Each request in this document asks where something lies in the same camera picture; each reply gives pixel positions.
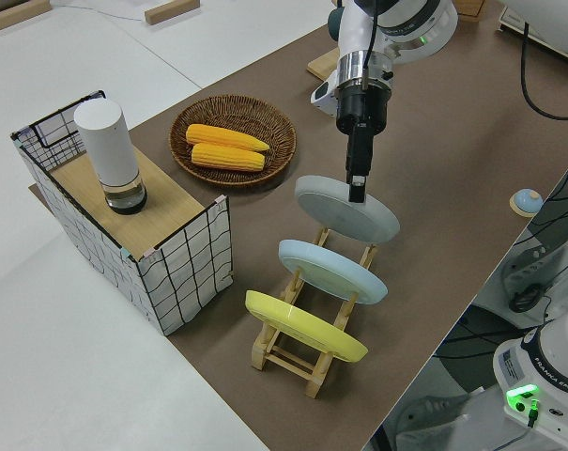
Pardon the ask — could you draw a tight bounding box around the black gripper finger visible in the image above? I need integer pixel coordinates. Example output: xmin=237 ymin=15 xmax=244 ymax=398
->
xmin=347 ymin=173 xmax=367 ymax=204

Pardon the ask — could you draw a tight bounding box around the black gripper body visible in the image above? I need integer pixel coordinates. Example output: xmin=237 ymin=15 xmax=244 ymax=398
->
xmin=335 ymin=84 xmax=392 ymax=177

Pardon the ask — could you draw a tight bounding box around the gray round plate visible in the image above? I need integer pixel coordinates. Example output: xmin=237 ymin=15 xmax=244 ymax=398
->
xmin=294 ymin=174 xmax=401 ymax=244

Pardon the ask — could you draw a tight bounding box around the light blue round plate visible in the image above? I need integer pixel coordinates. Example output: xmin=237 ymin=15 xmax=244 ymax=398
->
xmin=277 ymin=239 xmax=389 ymax=305

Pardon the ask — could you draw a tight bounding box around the yellow round plate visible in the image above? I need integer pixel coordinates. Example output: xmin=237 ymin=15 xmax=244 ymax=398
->
xmin=244 ymin=289 xmax=369 ymax=364

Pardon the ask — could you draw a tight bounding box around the wooden plate rack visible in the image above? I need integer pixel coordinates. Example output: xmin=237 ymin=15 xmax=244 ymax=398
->
xmin=250 ymin=225 xmax=381 ymax=399

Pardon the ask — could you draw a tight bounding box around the round brown wicker basket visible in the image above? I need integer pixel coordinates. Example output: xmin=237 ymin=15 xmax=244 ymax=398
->
xmin=169 ymin=95 xmax=298 ymax=189

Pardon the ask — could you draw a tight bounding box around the yellow corn cob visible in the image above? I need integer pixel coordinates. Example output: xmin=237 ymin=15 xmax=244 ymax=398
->
xmin=190 ymin=143 xmax=266 ymax=173
xmin=185 ymin=123 xmax=270 ymax=152

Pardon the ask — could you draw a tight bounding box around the wooden drawer cabinet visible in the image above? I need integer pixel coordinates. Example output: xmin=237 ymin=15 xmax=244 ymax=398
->
xmin=452 ymin=0 xmax=490 ymax=23

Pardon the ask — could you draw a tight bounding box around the blue and wood bell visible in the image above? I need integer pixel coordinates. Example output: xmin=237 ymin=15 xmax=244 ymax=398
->
xmin=508 ymin=187 xmax=543 ymax=218

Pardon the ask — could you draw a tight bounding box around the wooden shelf board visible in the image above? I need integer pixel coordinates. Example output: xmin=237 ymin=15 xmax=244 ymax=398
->
xmin=48 ymin=149 xmax=205 ymax=250

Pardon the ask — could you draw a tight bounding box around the white toaster oven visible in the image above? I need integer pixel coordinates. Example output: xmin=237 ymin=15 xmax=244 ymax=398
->
xmin=497 ymin=0 xmax=568 ymax=67

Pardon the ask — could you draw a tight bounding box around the wooden block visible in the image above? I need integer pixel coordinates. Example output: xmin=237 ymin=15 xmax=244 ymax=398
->
xmin=0 ymin=0 xmax=54 ymax=33
xmin=144 ymin=0 xmax=202 ymax=25

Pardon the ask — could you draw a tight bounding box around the white cylinder bottle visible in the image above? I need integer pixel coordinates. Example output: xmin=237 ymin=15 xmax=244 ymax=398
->
xmin=73 ymin=99 xmax=148 ymax=216

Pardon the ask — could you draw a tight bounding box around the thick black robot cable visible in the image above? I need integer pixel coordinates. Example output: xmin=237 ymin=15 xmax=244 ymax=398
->
xmin=520 ymin=21 xmax=568 ymax=121

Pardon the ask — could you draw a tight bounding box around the black wire mesh box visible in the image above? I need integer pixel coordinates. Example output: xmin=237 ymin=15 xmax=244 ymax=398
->
xmin=9 ymin=89 xmax=233 ymax=337

